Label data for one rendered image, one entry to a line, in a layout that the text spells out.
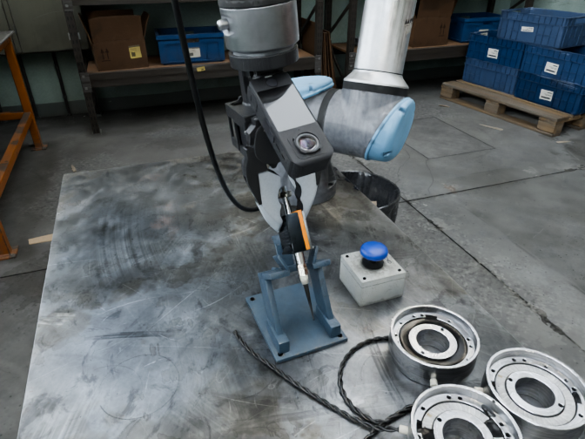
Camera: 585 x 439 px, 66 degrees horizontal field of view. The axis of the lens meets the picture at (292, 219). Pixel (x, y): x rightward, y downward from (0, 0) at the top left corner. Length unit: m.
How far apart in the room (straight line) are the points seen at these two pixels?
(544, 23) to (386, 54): 3.48
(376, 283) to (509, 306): 1.43
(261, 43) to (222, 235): 0.44
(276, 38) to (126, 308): 0.43
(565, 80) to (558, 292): 2.26
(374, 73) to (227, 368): 0.52
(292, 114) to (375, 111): 0.36
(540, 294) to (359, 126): 1.52
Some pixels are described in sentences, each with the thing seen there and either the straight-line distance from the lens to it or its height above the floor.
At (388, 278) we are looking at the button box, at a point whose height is 0.84.
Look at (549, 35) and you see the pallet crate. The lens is 4.22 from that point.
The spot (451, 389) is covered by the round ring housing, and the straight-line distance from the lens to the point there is 0.54.
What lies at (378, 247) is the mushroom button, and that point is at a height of 0.87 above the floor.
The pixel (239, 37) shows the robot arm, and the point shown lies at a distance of 0.46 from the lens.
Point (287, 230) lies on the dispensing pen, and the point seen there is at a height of 0.96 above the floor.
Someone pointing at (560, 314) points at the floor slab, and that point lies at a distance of 2.10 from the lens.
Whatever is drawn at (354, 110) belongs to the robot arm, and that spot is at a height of 1.00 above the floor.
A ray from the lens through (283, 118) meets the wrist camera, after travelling 0.45.
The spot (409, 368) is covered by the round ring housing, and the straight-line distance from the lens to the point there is 0.57.
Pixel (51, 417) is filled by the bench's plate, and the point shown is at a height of 0.80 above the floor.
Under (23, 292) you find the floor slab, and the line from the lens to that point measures 2.23.
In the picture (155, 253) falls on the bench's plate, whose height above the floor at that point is 0.80.
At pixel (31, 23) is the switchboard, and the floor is 0.76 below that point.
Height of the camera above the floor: 1.24
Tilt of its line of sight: 31 degrees down
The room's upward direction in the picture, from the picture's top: straight up
